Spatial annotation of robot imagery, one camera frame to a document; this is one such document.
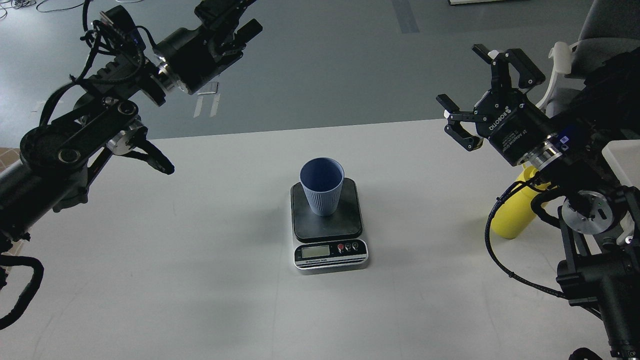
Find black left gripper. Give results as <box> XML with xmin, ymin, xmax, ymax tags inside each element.
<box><xmin>153</xmin><ymin>0</ymin><xmax>263</xmax><ymax>95</ymax></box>

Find blue ribbed cup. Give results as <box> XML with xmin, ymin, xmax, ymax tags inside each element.
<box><xmin>299</xmin><ymin>157</ymin><xmax>345</xmax><ymax>217</ymax></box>

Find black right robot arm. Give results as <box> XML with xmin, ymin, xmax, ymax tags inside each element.
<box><xmin>436</xmin><ymin>44</ymin><xmax>639</xmax><ymax>360</ymax></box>

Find white side table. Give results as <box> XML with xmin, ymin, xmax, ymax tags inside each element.
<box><xmin>599</xmin><ymin>139</ymin><xmax>640</xmax><ymax>199</ymax></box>

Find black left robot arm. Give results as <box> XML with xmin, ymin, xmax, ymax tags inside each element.
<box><xmin>0</xmin><ymin>0</ymin><xmax>263</xmax><ymax>330</ymax></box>

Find beige checkered cushion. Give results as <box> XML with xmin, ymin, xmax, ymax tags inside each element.
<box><xmin>0</xmin><ymin>147</ymin><xmax>20</xmax><ymax>173</ymax></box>

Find yellow squeeze seasoning bottle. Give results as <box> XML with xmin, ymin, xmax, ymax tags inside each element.
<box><xmin>489</xmin><ymin>182</ymin><xmax>550</xmax><ymax>240</ymax></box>

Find black cables on floor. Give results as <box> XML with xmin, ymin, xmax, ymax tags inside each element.
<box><xmin>0</xmin><ymin>0</ymin><xmax>91</xmax><ymax>18</ymax></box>

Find black digital kitchen scale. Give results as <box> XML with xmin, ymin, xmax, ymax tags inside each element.
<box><xmin>289</xmin><ymin>178</ymin><xmax>370</xmax><ymax>275</ymax></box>

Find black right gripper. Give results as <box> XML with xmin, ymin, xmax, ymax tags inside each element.
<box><xmin>436</xmin><ymin>43</ymin><xmax>558</xmax><ymax>166</ymax></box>

